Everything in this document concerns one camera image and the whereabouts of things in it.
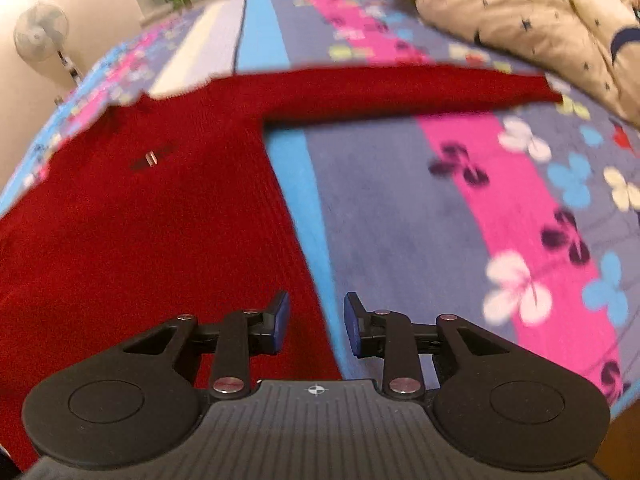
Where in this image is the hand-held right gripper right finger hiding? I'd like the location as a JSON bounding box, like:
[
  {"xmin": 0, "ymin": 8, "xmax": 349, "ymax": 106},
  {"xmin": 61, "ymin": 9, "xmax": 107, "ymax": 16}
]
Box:
[{"xmin": 343, "ymin": 292, "xmax": 507, "ymax": 402}]

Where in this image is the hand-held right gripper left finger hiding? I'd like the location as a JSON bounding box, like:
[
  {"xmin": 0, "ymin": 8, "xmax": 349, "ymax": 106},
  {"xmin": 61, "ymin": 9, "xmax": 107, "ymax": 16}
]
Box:
[{"xmin": 122, "ymin": 289, "xmax": 292, "ymax": 402}]

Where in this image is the red knit sweater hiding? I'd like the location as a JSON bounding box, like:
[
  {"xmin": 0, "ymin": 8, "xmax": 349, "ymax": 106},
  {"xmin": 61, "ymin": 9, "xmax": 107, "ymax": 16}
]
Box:
[{"xmin": 0, "ymin": 62, "xmax": 564, "ymax": 473}]

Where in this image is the floral striped blanket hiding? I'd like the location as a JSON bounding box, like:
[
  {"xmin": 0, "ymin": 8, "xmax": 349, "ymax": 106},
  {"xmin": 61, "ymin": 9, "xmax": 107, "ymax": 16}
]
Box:
[{"xmin": 0, "ymin": 0, "xmax": 640, "ymax": 419}]

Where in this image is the beige star print quilt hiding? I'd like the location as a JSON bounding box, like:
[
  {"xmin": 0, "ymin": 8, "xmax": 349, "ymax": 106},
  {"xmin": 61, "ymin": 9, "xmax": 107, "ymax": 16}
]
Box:
[{"xmin": 372, "ymin": 0, "xmax": 640, "ymax": 129}]

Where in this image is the white standing fan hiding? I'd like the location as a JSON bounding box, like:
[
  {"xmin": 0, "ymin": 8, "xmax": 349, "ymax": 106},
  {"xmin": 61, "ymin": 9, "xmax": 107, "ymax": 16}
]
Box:
[{"xmin": 13, "ymin": 2, "xmax": 86, "ymax": 107}]

